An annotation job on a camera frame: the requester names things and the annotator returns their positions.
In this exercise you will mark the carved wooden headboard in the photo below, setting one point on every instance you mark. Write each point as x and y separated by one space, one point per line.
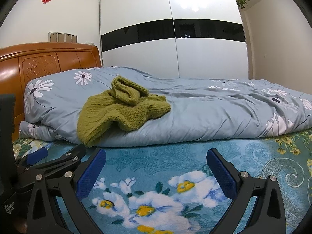
48 61

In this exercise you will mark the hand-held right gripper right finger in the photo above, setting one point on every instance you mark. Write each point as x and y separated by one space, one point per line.
222 175

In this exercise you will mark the light blue floral quilt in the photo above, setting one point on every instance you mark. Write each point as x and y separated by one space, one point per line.
207 112

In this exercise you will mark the white and black sliding wardrobe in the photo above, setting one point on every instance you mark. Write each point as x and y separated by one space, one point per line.
170 41

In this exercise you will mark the olive green knit sweater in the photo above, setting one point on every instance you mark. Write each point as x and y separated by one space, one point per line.
114 112

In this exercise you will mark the teal floral bed blanket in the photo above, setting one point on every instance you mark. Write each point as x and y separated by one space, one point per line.
156 165

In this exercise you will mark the beige wall switch panel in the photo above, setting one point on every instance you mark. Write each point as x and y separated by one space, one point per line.
62 37

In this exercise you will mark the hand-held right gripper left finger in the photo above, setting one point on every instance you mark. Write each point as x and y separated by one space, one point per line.
90 174

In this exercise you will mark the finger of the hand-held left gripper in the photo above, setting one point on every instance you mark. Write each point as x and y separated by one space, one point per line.
36 156
73 154

